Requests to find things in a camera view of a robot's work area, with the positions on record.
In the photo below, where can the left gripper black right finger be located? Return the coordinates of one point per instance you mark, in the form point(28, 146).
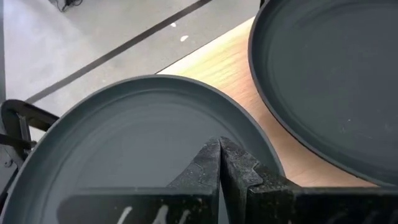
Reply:
point(280, 205)

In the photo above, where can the black round plate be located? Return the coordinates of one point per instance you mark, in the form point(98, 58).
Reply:
point(124, 140)
point(326, 77)

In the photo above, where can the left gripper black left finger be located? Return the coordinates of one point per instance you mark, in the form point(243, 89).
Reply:
point(192, 199)

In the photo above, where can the wooden shelf board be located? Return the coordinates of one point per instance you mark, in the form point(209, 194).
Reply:
point(224, 68)

